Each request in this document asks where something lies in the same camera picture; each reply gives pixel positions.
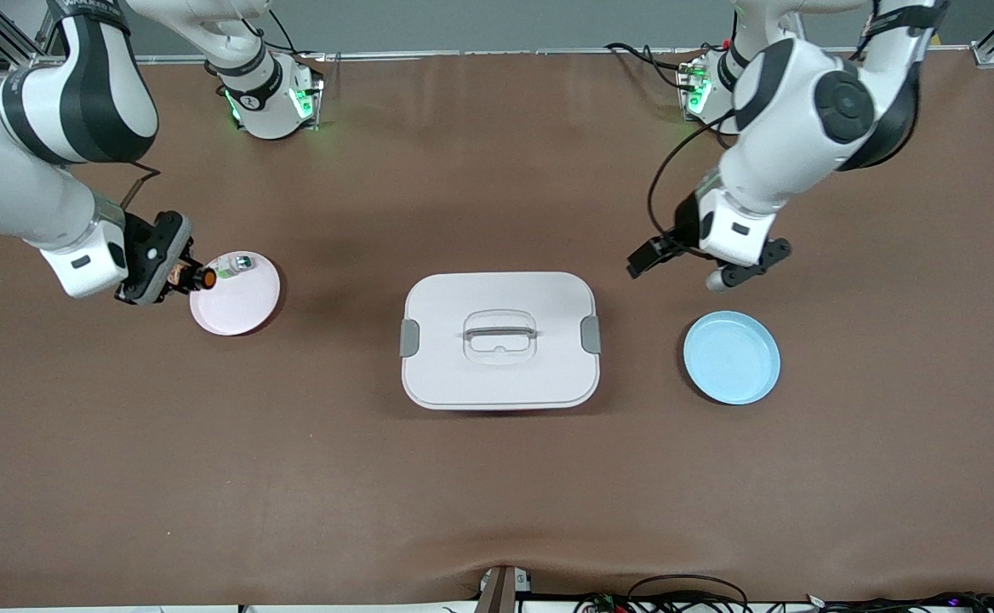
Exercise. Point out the orange push button switch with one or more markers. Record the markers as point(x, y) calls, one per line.
point(199, 278)

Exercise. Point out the brown table cover cloth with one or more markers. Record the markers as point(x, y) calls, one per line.
point(497, 494)

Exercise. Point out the white lidded storage box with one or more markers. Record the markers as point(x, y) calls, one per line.
point(497, 375)

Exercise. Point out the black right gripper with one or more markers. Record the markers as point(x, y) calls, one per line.
point(134, 233)

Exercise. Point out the light blue round plate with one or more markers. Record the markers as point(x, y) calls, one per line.
point(731, 358)

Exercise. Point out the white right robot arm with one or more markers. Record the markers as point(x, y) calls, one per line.
point(29, 179)

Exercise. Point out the small metal clamp bracket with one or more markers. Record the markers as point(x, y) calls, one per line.
point(501, 589)

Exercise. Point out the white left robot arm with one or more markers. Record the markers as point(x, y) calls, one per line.
point(786, 128)

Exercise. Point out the green push button switch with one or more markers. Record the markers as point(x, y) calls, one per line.
point(233, 265)

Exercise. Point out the pale pink round plate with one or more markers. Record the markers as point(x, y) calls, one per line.
point(237, 306)

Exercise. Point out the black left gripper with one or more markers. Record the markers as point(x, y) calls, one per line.
point(684, 227)

